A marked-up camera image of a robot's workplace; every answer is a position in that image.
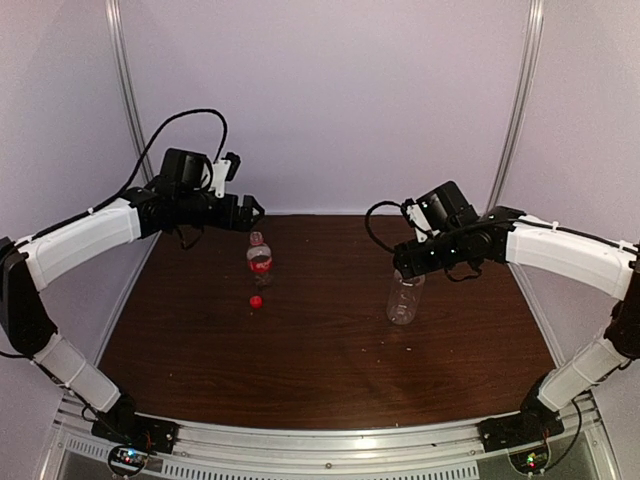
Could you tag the aluminium frame post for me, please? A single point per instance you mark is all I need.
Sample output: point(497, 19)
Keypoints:
point(528, 66)
point(123, 72)

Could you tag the red bottle cap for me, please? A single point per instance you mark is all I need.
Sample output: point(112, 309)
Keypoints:
point(256, 302)

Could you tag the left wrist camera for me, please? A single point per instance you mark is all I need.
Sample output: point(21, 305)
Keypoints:
point(222, 171)

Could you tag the left aluminium frame post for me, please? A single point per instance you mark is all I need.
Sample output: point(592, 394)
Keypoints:
point(123, 72)

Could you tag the right aluminium frame post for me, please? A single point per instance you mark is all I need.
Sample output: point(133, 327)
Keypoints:
point(528, 66)

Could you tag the aluminium front rail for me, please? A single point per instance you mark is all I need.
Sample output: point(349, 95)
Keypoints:
point(452, 450)

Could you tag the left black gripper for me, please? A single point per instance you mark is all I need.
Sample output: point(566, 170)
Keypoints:
point(242, 222)

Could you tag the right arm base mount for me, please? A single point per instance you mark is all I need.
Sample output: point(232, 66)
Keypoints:
point(524, 434)

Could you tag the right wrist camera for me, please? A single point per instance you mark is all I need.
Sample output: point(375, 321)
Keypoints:
point(416, 220)

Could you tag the clear plastic bottle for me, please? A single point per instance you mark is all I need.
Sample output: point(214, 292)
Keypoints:
point(404, 298)

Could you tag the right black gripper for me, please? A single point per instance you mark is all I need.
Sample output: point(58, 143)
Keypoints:
point(411, 263)

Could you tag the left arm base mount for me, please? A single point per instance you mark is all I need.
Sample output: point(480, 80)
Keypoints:
point(136, 438)

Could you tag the clear cola bottle red label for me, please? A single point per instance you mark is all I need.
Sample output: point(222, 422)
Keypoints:
point(260, 260)

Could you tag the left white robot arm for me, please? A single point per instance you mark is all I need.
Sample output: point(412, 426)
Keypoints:
point(190, 190)

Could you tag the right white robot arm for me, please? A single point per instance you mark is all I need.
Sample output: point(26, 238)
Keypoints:
point(450, 232)

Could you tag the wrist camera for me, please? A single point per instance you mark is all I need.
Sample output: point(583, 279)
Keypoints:
point(222, 171)
point(416, 220)

